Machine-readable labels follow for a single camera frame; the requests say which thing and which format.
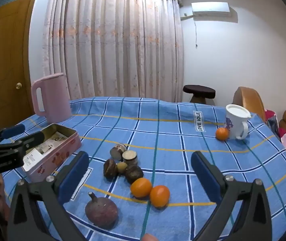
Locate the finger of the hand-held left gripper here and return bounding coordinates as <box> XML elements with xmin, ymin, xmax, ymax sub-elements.
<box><xmin>0</xmin><ymin>124</ymin><xmax>25</xmax><ymax>147</ymax></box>
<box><xmin>0</xmin><ymin>132</ymin><xmax>45</xmax><ymax>156</ymax></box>

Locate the pink tin box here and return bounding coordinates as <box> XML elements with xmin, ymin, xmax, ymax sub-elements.
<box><xmin>23</xmin><ymin>124</ymin><xmax>82</xmax><ymax>183</ymax></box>

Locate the dark brown wrinkled fruit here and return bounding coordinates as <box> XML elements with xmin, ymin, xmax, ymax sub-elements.
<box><xmin>125</xmin><ymin>164</ymin><xmax>144</xmax><ymax>184</ymax></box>
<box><xmin>103</xmin><ymin>159</ymin><xmax>119</xmax><ymax>180</ymax></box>

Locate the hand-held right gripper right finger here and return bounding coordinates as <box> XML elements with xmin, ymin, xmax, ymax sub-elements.
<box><xmin>191</xmin><ymin>151</ymin><xmax>274</xmax><ymax>241</ymax></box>

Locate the white paper leaflet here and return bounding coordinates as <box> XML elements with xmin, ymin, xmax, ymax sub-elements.
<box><xmin>23</xmin><ymin>148</ymin><xmax>42</xmax><ymax>172</ymax></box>

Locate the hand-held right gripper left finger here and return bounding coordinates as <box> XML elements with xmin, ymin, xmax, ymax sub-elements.
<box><xmin>8</xmin><ymin>151</ymin><xmax>91</xmax><ymax>241</ymax></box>

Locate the orange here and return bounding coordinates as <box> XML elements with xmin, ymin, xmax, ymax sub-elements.
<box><xmin>130</xmin><ymin>178</ymin><xmax>153</xmax><ymax>198</ymax></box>
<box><xmin>150</xmin><ymin>185</ymin><xmax>170</xmax><ymax>208</ymax></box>
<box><xmin>215</xmin><ymin>128</ymin><xmax>230</xmax><ymax>141</ymax></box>

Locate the wooden door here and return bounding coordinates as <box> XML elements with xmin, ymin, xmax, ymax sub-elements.
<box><xmin>0</xmin><ymin>0</ymin><xmax>34</xmax><ymax>136</ymax></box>

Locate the pink embroidered curtain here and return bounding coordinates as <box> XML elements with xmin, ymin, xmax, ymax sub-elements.
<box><xmin>43</xmin><ymin>0</ymin><xmax>185</xmax><ymax>103</ymax></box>

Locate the dark round stool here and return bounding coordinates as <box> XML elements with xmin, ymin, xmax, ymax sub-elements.
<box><xmin>182</xmin><ymin>85</ymin><xmax>216</xmax><ymax>104</ymax></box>

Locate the brown pale-faced cylindrical fruit piece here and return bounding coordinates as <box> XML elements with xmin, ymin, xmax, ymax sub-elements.
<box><xmin>122</xmin><ymin>151</ymin><xmax>138</xmax><ymax>166</ymax></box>

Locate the hanging power cable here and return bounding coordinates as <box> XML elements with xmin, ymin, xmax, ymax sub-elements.
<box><xmin>194</xmin><ymin>20</ymin><xmax>199</xmax><ymax>49</ymax></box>

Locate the pink kettle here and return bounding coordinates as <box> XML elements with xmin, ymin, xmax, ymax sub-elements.
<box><xmin>31</xmin><ymin>73</ymin><xmax>72</xmax><ymax>123</ymax></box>

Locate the white air conditioner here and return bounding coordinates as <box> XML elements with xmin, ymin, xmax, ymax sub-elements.
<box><xmin>191</xmin><ymin>2</ymin><xmax>231</xmax><ymax>18</ymax></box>

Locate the brown wooden chair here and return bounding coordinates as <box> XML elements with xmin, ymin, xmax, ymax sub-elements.
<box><xmin>233</xmin><ymin>87</ymin><xmax>266</xmax><ymax>123</ymax></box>

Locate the purple sweet potato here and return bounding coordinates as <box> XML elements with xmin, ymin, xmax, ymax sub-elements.
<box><xmin>85</xmin><ymin>192</ymin><xmax>119</xmax><ymax>228</ymax></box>

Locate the printed paper leaflet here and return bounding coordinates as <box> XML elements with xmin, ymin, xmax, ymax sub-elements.
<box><xmin>36</xmin><ymin>131</ymin><xmax>67</xmax><ymax>156</ymax></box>

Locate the white floral mug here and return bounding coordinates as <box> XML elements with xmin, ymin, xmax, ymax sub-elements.
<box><xmin>225</xmin><ymin>104</ymin><xmax>252</xmax><ymax>140</ymax></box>

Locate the blue plaid cloth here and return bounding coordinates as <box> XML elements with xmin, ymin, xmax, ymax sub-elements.
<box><xmin>1</xmin><ymin>97</ymin><xmax>286</xmax><ymax>241</ymax></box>

